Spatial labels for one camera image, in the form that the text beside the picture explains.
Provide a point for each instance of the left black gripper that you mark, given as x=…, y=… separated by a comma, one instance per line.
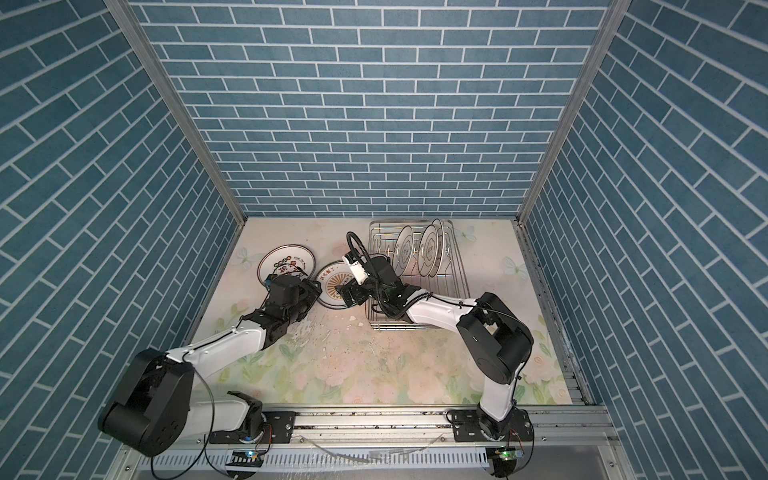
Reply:
x=310, y=291

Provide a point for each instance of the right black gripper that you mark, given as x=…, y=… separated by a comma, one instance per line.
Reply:
x=345, y=291

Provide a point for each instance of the large plate green rim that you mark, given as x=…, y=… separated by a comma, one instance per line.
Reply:
x=290, y=259

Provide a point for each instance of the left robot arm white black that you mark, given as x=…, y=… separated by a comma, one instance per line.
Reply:
x=151, y=406

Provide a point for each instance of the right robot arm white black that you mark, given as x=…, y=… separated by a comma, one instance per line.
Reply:
x=498, y=342

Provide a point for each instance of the left green circuit board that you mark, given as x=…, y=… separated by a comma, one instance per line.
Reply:
x=244, y=460

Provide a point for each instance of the green circuit board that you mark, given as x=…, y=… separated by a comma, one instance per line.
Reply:
x=244, y=460
x=505, y=454

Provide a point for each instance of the right green circuit board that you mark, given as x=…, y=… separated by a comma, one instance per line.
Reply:
x=505, y=454

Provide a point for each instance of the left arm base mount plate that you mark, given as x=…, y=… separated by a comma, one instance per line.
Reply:
x=270, y=427

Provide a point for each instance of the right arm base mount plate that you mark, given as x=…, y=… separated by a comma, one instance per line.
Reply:
x=475, y=426

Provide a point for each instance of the white slotted cable duct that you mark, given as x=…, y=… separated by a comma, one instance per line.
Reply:
x=314, y=459

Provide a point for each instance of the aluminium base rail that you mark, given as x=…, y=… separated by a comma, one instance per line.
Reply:
x=361, y=426

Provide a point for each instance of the left aluminium corner post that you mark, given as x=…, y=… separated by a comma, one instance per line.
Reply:
x=129, y=25

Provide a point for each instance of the aluminium corner post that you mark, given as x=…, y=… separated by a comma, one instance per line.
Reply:
x=605, y=34
x=129, y=25

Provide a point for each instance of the right aluminium corner post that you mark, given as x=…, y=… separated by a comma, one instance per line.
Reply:
x=605, y=34

